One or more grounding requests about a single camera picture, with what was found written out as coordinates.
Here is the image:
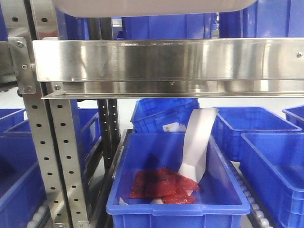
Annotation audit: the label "blue bin behind centre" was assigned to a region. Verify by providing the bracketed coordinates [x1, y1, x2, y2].
[131, 98, 200, 133]

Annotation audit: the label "blue bin right middle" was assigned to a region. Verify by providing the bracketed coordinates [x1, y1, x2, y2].
[211, 106, 302, 162]

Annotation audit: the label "perforated steel shelf upright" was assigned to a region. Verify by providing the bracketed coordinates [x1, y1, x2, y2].
[0, 0, 91, 228]

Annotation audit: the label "blue bin upper shelf centre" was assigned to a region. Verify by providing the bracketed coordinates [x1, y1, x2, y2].
[119, 13, 217, 40]

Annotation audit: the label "blue bin shelf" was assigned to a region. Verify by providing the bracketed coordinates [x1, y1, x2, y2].
[119, 13, 217, 40]
[219, 0, 304, 38]

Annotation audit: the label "blue bin with red bags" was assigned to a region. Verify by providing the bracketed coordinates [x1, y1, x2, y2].
[106, 132, 250, 228]

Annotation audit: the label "blue bin right front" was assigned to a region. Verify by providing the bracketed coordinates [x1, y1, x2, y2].
[239, 133, 304, 228]

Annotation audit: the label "blue bin left rear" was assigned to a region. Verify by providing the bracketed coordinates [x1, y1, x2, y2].
[0, 108, 101, 177]

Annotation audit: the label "blue bin far right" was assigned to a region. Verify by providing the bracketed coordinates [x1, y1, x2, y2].
[282, 105, 304, 130]

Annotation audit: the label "blue bin upper shelf right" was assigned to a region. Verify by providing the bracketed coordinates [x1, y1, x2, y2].
[219, 0, 304, 38]

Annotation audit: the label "blue bin left front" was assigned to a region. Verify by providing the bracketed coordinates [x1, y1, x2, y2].
[0, 121, 46, 228]

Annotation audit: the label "white paper sheet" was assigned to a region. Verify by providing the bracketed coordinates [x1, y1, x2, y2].
[178, 107, 218, 183]

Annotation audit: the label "red mesh bags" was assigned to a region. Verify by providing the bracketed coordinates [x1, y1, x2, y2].
[129, 167, 200, 204]

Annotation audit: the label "black perforated rear upright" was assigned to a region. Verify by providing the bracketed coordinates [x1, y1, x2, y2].
[88, 18, 120, 169]

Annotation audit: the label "stainless steel shelf rail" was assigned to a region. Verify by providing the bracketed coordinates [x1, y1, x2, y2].
[33, 38, 304, 99]

